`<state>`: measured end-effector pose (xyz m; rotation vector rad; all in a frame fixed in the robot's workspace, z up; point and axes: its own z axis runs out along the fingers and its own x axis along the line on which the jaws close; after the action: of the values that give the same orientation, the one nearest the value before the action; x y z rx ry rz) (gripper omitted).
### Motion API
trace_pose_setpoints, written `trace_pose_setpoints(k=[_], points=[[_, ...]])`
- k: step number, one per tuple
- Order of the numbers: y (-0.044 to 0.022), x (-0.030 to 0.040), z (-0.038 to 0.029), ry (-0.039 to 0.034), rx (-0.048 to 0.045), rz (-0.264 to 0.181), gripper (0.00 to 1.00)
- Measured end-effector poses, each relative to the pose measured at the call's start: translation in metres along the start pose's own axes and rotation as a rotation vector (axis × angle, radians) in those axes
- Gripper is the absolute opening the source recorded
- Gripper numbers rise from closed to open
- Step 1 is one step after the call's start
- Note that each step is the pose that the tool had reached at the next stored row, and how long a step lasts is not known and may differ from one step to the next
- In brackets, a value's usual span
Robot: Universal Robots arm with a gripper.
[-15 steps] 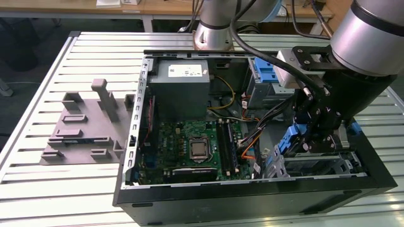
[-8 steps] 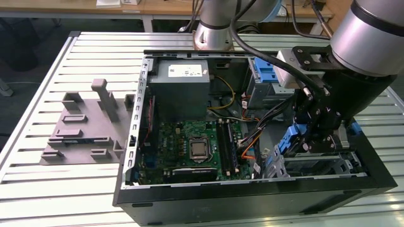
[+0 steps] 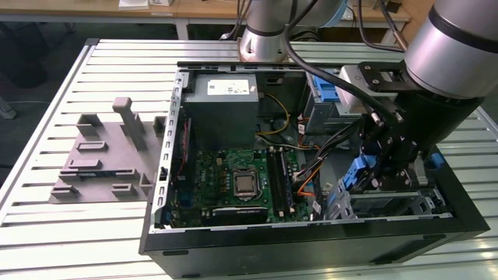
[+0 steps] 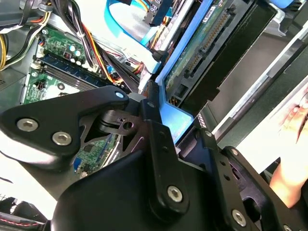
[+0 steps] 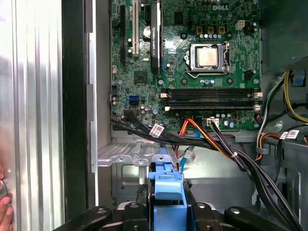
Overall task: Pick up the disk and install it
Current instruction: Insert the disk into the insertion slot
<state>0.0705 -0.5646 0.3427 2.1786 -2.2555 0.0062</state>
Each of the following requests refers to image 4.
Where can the person's right hand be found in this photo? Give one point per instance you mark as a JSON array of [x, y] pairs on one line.
[[292, 122]]

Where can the person's left hand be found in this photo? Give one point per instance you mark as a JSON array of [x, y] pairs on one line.
[[291, 180]]

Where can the hard disk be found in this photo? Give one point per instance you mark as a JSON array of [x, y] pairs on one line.
[[240, 48]]

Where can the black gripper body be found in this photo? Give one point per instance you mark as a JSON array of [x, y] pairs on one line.
[[108, 192]]

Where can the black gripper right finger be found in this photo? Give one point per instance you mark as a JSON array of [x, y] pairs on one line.
[[255, 207]]

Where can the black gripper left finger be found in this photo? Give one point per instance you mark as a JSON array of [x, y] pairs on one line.
[[48, 115]]

